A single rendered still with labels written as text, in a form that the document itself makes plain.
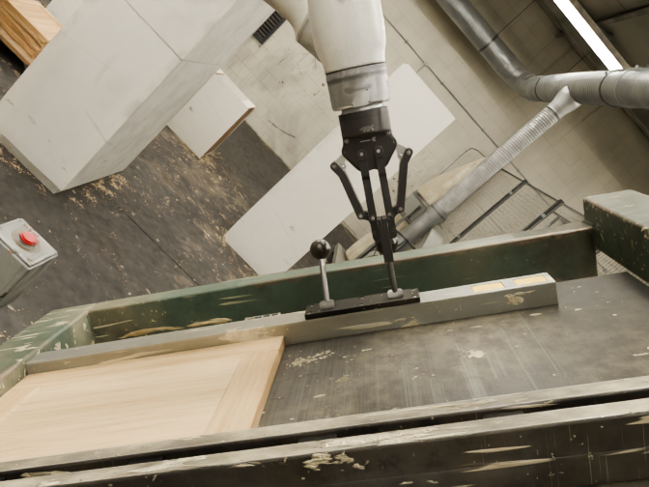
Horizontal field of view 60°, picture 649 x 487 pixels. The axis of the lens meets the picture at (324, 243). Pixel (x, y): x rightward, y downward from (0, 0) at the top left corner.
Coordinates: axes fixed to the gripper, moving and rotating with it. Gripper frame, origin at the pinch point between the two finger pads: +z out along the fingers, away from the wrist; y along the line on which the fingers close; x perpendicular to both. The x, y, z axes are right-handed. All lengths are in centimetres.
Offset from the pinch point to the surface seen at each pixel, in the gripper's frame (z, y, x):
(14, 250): -6, -77, 22
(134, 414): 15.1, -39.4, -16.5
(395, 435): 9.6, -1.7, -38.5
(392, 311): 13.5, -1.0, 3.5
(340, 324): 14.3, -10.2, 3.5
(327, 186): 39, -44, 367
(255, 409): 14.9, -20.5, -20.4
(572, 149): 112, 290, 811
